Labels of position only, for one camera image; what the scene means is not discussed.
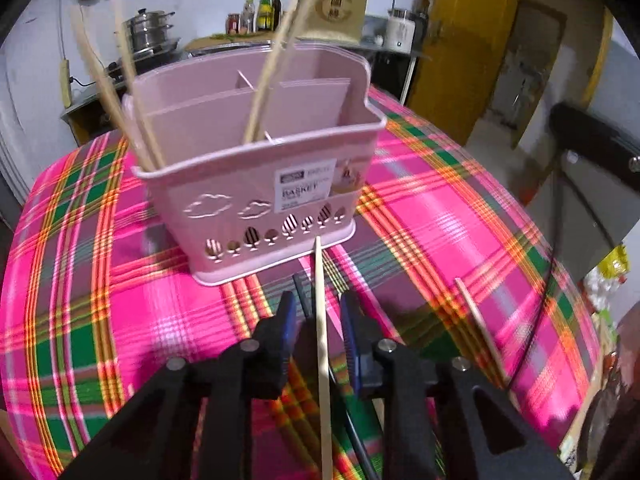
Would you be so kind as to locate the steel steamer pot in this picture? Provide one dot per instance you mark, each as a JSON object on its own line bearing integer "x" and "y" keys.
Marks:
{"x": 147, "y": 30}

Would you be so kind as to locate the pink plastic utensil basket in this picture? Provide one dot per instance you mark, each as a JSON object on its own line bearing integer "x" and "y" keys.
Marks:
{"x": 225, "y": 185}

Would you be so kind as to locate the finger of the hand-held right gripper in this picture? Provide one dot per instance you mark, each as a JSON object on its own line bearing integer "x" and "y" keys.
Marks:
{"x": 600, "y": 137}

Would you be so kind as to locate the yellow wooden door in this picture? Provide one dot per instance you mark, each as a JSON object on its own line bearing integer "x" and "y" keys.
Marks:
{"x": 475, "y": 35}

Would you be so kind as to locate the black induction cooker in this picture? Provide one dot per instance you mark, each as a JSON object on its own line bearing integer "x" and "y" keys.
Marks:
{"x": 145, "y": 62}

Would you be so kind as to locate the white electric kettle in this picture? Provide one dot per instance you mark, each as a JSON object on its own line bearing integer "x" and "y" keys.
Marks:
{"x": 400, "y": 30}

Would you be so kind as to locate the yellow plastic bag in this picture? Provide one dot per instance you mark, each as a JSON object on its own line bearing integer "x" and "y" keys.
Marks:
{"x": 614, "y": 262}

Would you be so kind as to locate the red sauce jar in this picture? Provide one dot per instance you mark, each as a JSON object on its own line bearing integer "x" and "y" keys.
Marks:
{"x": 232, "y": 24}

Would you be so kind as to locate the wooden cutting board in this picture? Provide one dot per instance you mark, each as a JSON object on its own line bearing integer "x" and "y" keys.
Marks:
{"x": 220, "y": 41}

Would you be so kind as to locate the dark sauce bottle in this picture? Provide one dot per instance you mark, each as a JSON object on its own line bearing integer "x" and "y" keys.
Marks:
{"x": 277, "y": 10}

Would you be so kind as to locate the wooden chopstick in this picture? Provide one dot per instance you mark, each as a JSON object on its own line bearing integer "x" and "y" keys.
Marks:
{"x": 480, "y": 332}
{"x": 288, "y": 20}
{"x": 300, "y": 16}
{"x": 139, "y": 85}
{"x": 320, "y": 310}
{"x": 105, "y": 82}

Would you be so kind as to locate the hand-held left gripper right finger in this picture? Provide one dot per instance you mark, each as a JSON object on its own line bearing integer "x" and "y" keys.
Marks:
{"x": 351, "y": 350}

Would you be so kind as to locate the yellowed power strip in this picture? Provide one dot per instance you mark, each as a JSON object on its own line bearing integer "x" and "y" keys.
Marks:
{"x": 64, "y": 82}

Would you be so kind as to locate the black chopstick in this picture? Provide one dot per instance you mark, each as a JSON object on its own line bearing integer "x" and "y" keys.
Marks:
{"x": 362, "y": 450}

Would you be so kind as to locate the pink green plaid tablecloth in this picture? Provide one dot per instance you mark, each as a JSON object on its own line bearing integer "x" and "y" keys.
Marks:
{"x": 450, "y": 200}

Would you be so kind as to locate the clear plastic bottle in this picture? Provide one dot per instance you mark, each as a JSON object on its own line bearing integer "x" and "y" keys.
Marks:
{"x": 248, "y": 17}

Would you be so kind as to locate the steel cabinet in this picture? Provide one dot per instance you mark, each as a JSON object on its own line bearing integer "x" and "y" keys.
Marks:
{"x": 90, "y": 115}

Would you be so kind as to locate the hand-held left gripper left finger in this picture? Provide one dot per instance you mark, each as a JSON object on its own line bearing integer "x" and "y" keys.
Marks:
{"x": 289, "y": 340}

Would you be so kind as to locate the gold square box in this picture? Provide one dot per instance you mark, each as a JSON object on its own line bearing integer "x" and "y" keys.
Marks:
{"x": 345, "y": 10}

